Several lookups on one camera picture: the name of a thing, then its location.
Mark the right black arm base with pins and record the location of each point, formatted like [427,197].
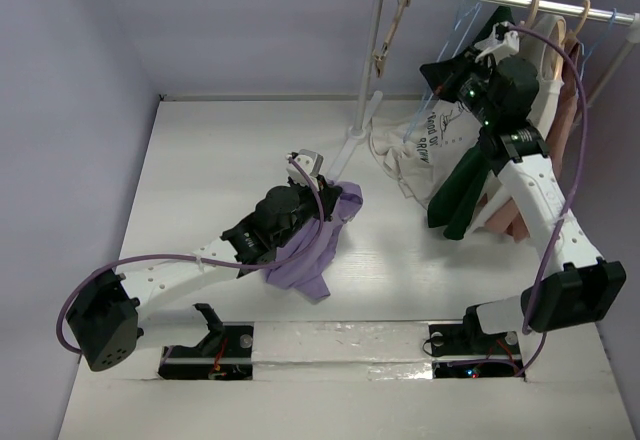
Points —
[462,350]

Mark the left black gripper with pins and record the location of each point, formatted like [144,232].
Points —
[327,196]

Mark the dark green t shirt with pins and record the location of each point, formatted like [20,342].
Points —
[453,205]

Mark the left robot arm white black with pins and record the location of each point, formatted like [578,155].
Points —
[105,312]

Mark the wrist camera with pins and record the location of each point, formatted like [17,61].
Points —
[500,44]
[304,164]

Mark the purple t shirt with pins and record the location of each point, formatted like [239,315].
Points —
[305,274]

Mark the cream printed t shirt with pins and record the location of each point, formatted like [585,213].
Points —
[421,152]

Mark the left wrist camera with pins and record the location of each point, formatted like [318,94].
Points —
[304,164]

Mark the blue wire hanger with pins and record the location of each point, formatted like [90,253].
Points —
[588,51]
[453,43]

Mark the white clothes rack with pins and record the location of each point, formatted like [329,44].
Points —
[367,103]

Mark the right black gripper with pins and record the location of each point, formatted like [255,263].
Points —
[454,73]

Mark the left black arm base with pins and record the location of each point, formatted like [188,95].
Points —
[223,354]

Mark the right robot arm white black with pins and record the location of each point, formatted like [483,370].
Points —
[575,284]

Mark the wooden hanger right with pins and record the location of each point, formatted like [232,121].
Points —
[568,36]

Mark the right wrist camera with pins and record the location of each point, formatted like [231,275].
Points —
[500,44]

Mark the wooden clip hanger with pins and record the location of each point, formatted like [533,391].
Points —
[380,55]

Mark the pink shirt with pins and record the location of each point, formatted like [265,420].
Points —
[567,120]

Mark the white tank top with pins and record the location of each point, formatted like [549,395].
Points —
[495,210]

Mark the wooden hanger left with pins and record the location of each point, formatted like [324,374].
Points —
[532,14]

